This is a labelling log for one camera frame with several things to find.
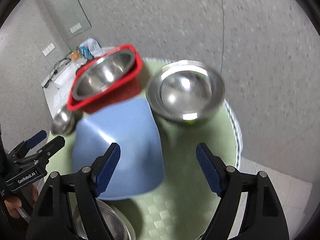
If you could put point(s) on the green checkered table mat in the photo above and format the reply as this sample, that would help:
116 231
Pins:
183 205

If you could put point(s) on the red plastic basin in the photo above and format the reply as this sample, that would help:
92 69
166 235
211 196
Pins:
123 89

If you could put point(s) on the orange bottle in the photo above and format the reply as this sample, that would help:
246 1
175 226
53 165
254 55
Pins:
75 55

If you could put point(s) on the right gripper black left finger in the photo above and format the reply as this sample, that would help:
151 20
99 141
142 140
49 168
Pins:
52 215

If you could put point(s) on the large stainless steel bowl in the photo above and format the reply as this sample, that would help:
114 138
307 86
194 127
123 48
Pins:
102 74

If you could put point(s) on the blue square plastic plate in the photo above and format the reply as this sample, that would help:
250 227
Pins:
136 163

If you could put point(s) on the person's left hand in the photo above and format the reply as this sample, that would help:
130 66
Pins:
13 203

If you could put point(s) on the small stainless steel bowl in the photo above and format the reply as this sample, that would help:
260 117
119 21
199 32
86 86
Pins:
63 122

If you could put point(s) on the white blue plastic bag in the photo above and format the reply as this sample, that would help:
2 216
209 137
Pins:
90 49

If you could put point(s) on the white wall socket pair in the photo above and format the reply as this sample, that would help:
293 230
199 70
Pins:
48 49

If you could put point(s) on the medium stainless steel bowl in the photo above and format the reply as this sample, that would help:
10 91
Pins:
185 91

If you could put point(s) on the white counter cabinet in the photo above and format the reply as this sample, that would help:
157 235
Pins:
57 85

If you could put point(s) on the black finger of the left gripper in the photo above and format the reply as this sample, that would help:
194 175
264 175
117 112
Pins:
21 150
44 153

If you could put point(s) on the upper white wall socket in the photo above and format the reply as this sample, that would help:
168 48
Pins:
75 28

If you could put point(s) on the wide stainless steel bowl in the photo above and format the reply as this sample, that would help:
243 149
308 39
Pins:
118 224

